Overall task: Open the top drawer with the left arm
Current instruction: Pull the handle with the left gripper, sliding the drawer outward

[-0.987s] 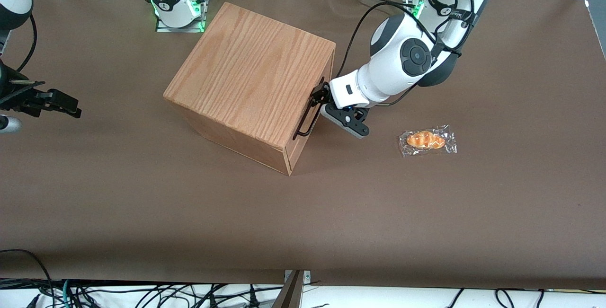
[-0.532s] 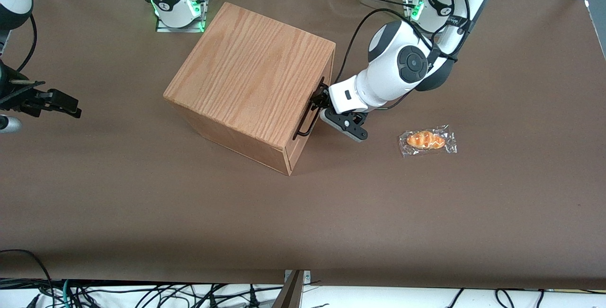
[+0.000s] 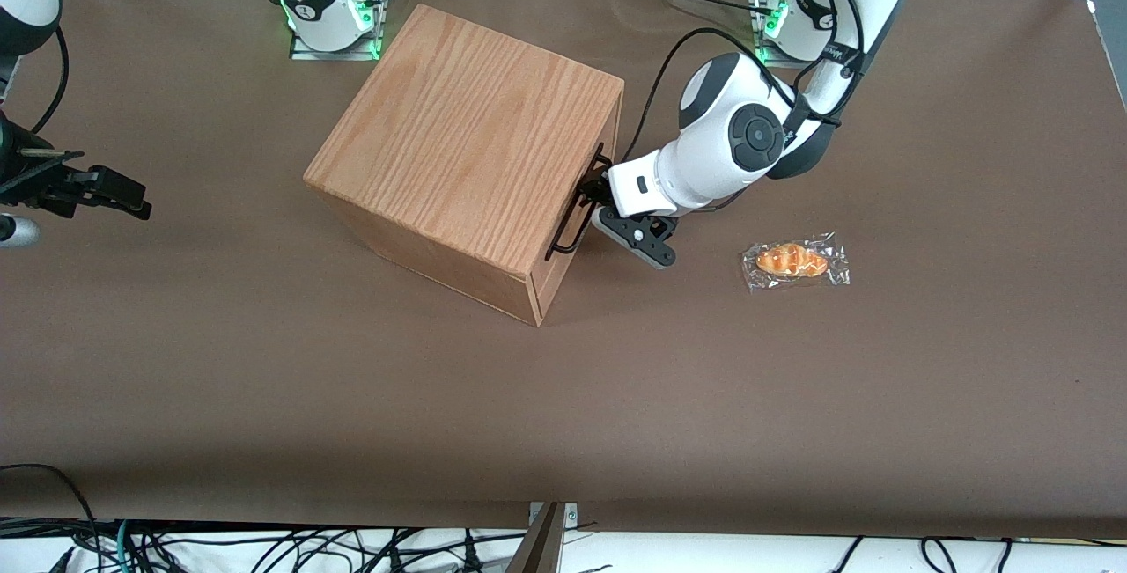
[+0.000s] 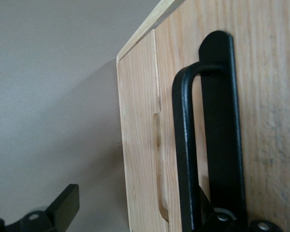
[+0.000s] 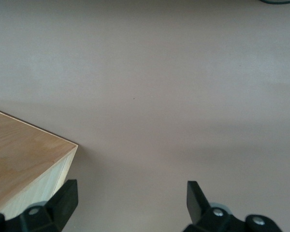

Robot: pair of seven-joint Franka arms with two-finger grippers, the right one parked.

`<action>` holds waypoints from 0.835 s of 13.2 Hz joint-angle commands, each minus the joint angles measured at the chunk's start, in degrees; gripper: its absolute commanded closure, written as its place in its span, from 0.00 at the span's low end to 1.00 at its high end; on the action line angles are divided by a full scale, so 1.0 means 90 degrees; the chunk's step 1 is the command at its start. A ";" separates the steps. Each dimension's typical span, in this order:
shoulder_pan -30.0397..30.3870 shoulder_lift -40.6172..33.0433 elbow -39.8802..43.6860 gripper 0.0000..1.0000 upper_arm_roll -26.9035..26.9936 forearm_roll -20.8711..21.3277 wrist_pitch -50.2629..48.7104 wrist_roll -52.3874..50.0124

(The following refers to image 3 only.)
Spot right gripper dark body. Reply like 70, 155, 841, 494
0, 111, 89, 209

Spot black metal drawer handle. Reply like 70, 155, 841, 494
543, 143, 614, 261

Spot light wooden drawer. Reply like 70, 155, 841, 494
531, 82, 626, 327

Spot light wooden drawer cabinet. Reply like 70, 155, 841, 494
303, 3, 626, 328

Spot bread roll in clear wrapper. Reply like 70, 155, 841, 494
741, 231, 852, 294

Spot brown paper table cover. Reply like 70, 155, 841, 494
0, 0, 1127, 540

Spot tan angled bar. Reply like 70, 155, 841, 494
505, 503, 566, 573

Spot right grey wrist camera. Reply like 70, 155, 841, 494
0, 214, 42, 248

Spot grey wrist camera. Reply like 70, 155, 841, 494
0, 214, 42, 248
591, 206, 680, 271

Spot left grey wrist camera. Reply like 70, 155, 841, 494
591, 206, 680, 271

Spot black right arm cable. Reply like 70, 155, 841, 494
30, 26, 70, 136

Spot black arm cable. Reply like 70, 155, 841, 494
618, 0, 881, 165
30, 26, 70, 136

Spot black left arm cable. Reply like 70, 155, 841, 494
618, 0, 881, 165

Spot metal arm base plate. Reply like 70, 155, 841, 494
288, 0, 387, 62
751, 0, 820, 71

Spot black looping floor cable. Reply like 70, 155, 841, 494
0, 463, 99, 552

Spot small metal edge bracket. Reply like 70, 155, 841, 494
528, 502, 579, 532

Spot tangled black cables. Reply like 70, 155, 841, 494
132, 524, 529, 573

